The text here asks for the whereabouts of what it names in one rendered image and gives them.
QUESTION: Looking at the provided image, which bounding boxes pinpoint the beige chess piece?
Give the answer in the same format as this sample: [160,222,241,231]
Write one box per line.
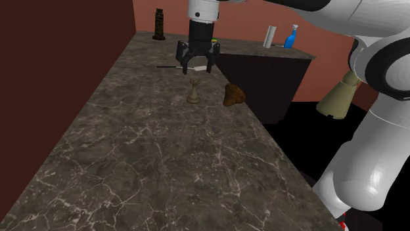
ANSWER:
[186,76,202,105]

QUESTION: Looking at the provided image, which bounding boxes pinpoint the blue spray bottle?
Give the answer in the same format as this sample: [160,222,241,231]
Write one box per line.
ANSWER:
[283,24,300,49]

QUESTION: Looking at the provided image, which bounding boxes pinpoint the dark brown tower figure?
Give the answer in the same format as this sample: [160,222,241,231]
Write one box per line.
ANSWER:
[152,7,167,41]

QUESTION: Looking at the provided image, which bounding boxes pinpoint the white paper roll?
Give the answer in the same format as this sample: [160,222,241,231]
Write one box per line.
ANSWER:
[263,25,277,49]

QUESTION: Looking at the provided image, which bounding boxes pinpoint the black-handled white knife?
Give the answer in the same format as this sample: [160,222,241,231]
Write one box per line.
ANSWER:
[156,65,208,72]

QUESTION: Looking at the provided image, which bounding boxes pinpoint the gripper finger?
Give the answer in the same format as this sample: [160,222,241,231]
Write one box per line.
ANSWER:
[175,40,193,75]
[204,41,221,74]

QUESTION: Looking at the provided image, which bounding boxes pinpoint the beige fluted cone object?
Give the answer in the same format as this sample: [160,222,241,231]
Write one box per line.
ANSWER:
[315,70,362,121]

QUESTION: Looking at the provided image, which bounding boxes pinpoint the dark counter cabinet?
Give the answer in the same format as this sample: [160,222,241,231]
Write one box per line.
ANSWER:
[215,52,313,125]

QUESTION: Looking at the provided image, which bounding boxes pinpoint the brown rock lump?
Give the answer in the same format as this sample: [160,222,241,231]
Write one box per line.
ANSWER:
[222,83,247,108]

